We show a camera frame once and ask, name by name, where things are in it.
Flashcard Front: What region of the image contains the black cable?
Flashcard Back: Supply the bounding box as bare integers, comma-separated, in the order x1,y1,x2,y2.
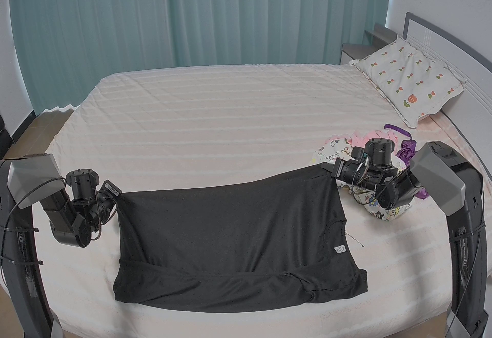
90,210,116,242
0,177,69,252
348,183,385,208

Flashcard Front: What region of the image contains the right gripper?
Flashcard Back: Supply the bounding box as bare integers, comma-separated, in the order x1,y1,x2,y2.
332,158,370,186

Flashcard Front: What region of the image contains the purple garment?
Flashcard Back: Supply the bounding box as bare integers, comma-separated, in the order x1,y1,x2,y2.
384,123,431,200

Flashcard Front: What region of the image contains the bed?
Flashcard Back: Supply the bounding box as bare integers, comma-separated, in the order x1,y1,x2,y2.
0,12,492,333

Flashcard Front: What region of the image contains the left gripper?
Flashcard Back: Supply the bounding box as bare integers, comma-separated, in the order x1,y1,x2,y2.
94,180,123,222

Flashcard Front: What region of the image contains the black T-shirt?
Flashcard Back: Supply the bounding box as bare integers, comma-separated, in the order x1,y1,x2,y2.
113,167,368,304

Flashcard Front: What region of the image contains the grey bedside table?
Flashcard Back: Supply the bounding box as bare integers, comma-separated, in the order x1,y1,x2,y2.
341,22,397,65

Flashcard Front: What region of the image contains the white printed pyjama garment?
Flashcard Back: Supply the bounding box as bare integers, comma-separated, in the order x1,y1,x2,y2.
311,137,416,221

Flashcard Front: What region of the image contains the white printed pillow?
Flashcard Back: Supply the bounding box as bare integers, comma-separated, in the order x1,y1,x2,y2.
354,38,466,129

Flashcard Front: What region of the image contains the pink garment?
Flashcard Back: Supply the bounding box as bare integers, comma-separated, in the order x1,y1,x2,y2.
348,129,402,149

